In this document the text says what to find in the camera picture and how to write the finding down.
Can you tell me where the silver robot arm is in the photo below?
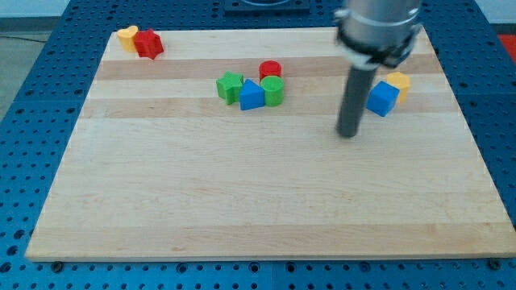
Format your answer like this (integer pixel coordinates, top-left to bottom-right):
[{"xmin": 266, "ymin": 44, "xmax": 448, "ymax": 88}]
[{"xmin": 334, "ymin": 0, "xmax": 422, "ymax": 70}]

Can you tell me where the green star block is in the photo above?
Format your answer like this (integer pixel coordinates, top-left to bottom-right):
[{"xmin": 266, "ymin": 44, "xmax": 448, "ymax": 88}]
[{"xmin": 216, "ymin": 71, "xmax": 243, "ymax": 105}]

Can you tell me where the red star block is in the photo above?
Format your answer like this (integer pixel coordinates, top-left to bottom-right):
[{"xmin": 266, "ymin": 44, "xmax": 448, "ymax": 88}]
[{"xmin": 134, "ymin": 28, "xmax": 164, "ymax": 60}]

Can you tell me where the blue triangle block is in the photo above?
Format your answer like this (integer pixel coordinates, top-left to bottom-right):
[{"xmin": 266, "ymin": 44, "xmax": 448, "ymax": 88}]
[{"xmin": 239, "ymin": 79, "xmax": 265, "ymax": 110}]

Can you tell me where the green cylinder block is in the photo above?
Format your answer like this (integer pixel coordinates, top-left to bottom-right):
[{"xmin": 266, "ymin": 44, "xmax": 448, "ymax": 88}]
[{"xmin": 260, "ymin": 76, "xmax": 285, "ymax": 107}]

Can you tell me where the red cylinder block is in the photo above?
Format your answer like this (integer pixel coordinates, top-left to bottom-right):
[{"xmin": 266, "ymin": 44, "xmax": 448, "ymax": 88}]
[{"xmin": 259, "ymin": 60, "xmax": 282, "ymax": 80}]

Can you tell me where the light wooden board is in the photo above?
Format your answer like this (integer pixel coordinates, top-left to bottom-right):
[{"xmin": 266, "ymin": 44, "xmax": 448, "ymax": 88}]
[{"xmin": 26, "ymin": 27, "xmax": 515, "ymax": 262}]

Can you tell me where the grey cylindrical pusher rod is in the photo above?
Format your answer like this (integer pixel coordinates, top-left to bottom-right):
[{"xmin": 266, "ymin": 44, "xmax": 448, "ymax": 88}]
[{"xmin": 336, "ymin": 65, "xmax": 378, "ymax": 138}]

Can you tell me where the blue cube block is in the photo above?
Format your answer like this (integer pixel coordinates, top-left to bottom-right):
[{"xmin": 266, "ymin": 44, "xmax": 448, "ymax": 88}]
[{"xmin": 366, "ymin": 81, "xmax": 400, "ymax": 117}]

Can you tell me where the yellow hexagon block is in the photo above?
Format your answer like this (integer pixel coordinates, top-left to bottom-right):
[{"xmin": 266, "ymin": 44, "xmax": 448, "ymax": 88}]
[{"xmin": 386, "ymin": 72, "xmax": 410, "ymax": 103}]

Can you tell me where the yellow heart block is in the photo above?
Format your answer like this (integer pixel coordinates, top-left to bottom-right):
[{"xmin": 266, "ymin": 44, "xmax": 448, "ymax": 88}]
[{"xmin": 116, "ymin": 25, "xmax": 139, "ymax": 52}]

